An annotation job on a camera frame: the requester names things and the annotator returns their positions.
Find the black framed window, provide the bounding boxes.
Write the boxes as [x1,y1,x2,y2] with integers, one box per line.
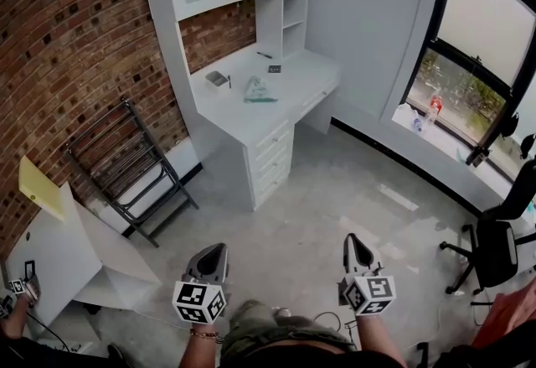
[391,0,536,183]

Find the clear teal-edged plastic bag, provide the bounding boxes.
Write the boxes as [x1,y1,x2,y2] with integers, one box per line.
[244,75,278,104]

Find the yellow board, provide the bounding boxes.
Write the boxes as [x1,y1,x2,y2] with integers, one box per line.
[18,155,66,223]

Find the another person's forearm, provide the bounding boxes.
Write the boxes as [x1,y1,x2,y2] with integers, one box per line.
[0,303,34,340]

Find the person's camouflage shorts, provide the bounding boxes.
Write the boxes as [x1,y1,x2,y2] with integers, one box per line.
[219,299,357,368]

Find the bead bracelet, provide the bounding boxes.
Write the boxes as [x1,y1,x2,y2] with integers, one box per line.
[189,328,223,345]

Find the white desk with hutch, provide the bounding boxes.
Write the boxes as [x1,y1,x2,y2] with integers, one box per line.
[137,0,341,212]

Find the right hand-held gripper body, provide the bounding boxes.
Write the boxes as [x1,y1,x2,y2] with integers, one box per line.
[338,263,397,317]

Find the person's left forearm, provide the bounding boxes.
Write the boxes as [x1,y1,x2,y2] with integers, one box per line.
[179,318,224,368]

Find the person's black shirt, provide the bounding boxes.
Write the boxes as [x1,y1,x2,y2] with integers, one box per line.
[250,336,361,368]

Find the red label plastic bottle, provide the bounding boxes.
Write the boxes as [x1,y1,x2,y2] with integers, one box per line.
[426,94,445,124]

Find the white side table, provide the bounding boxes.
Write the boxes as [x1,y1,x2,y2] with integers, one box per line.
[3,181,162,328]

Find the red cloth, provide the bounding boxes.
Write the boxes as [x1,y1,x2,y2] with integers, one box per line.
[471,282,536,363]

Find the grey pen holder box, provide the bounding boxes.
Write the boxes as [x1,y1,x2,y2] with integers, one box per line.
[204,70,227,88]

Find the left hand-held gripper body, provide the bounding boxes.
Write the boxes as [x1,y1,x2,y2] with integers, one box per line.
[172,256,228,324]

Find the black office chair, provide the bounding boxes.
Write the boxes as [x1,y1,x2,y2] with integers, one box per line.
[439,158,536,296]

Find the black metal rack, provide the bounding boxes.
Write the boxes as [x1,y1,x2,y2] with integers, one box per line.
[64,96,200,248]

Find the person's right forearm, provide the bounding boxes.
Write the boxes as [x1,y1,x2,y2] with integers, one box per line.
[354,313,408,368]

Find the black floor cable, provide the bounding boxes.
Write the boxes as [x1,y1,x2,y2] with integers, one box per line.
[28,311,73,353]

